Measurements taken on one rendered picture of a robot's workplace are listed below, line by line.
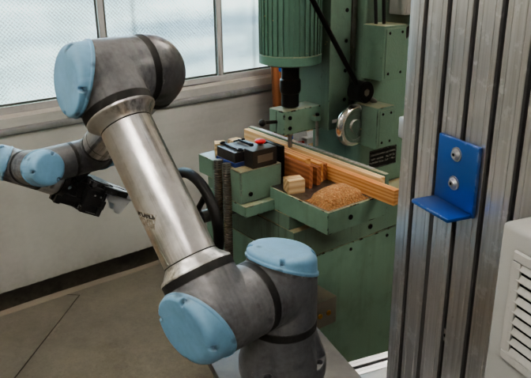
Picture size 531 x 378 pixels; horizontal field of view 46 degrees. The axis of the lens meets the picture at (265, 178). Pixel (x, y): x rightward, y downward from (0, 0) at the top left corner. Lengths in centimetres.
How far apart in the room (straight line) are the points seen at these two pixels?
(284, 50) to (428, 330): 98
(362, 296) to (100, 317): 134
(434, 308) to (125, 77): 57
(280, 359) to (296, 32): 93
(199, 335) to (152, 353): 172
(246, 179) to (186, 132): 154
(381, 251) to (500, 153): 121
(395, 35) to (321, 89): 26
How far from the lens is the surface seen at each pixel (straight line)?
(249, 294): 93
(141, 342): 269
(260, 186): 166
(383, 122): 180
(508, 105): 73
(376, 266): 194
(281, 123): 178
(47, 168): 134
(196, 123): 316
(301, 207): 159
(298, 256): 99
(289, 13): 169
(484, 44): 75
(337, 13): 180
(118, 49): 103
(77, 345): 273
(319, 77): 183
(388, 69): 179
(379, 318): 205
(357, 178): 164
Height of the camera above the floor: 150
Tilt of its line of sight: 20 degrees down
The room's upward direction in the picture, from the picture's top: 1 degrees counter-clockwise
